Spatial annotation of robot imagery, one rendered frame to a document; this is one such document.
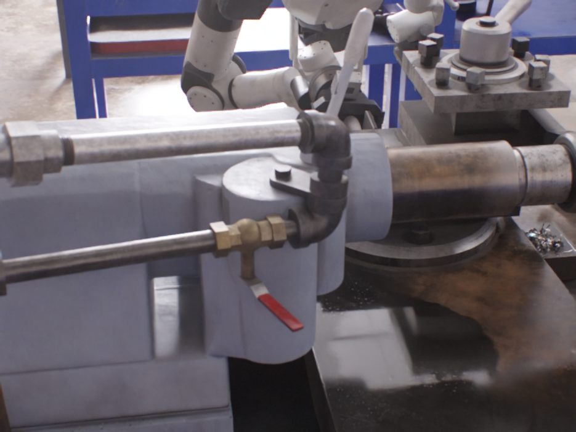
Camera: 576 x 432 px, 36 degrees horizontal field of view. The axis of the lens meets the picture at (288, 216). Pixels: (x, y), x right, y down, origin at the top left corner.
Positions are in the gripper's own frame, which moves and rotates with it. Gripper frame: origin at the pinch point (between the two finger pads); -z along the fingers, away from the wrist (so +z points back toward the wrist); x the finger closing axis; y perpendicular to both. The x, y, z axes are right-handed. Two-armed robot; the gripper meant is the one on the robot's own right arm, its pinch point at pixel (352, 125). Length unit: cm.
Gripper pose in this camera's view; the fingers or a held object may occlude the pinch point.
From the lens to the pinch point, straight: 148.1
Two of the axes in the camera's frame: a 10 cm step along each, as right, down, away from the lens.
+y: -1.3, 8.8, 4.6
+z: -1.5, -4.8, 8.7
